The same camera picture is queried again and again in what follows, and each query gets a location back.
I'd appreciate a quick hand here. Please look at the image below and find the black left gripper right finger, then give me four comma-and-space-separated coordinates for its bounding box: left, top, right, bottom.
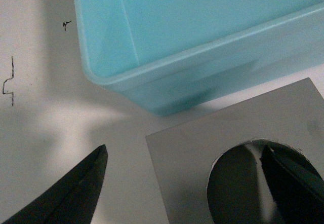
261, 145, 323, 223

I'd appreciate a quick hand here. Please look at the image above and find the gray block with round hole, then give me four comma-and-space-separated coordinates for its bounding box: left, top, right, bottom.
146, 78, 323, 223

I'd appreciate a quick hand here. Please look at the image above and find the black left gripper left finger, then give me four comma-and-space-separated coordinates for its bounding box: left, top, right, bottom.
4, 144, 108, 223

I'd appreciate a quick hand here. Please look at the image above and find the light blue plastic box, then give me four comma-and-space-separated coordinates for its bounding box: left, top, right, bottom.
74, 0, 323, 116

